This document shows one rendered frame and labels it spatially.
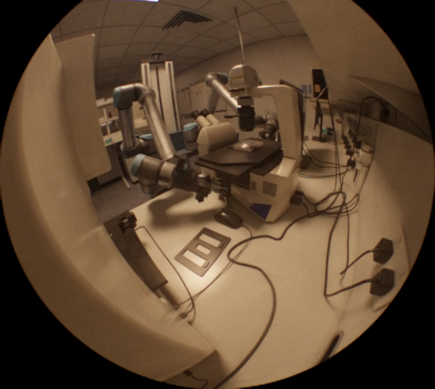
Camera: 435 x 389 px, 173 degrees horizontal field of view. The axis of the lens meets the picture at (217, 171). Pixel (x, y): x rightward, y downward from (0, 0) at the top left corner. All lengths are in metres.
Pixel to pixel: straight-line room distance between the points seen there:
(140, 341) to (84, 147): 0.26
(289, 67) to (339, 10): 3.16
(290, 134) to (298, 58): 2.91
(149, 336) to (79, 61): 0.37
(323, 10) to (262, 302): 0.49
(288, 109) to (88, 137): 0.50
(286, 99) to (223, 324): 0.62
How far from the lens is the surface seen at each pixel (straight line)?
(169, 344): 0.18
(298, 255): 0.48
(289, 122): 0.48
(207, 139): 0.62
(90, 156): 0.27
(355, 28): 0.21
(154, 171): 0.51
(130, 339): 0.15
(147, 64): 1.66
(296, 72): 3.26
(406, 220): 0.37
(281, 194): 0.50
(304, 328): 0.42
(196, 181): 0.51
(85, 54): 0.32
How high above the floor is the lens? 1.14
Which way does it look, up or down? 25 degrees down
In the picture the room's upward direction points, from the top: 6 degrees counter-clockwise
